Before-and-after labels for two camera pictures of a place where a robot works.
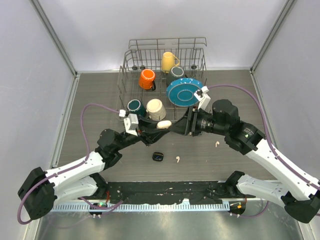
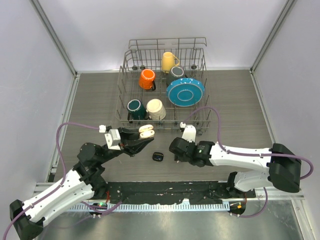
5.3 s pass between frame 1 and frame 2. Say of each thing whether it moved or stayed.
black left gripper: moved
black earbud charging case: stayed
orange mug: stayed
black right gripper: moved
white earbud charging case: moved
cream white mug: stayed
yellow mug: stayed
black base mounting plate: stayed
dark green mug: stayed
